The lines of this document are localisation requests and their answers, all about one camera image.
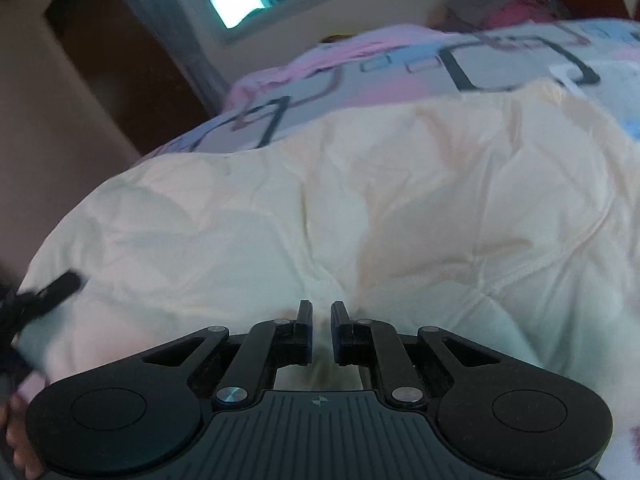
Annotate brown wooden door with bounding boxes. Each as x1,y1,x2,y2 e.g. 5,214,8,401
44,0,211,157

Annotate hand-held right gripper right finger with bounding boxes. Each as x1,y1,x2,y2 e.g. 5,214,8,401
331,301,501,406

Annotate person's left hand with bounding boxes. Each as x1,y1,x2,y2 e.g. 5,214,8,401
0,392,45,480

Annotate cream quilted puffer jacket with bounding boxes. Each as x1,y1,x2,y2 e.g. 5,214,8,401
14,79,640,411

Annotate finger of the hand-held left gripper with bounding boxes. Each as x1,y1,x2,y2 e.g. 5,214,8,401
37,272,82,309

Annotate pink grey pillow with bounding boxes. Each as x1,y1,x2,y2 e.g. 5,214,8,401
487,0,571,31

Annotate gray curtain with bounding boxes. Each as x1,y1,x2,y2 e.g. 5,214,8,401
95,0,232,117

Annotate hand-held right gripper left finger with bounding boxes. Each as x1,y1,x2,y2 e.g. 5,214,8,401
142,300,314,407

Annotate pink blanket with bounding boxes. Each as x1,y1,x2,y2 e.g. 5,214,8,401
224,24,453,108

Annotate patterned bed sheet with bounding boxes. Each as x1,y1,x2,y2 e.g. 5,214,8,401
145,17,640,480

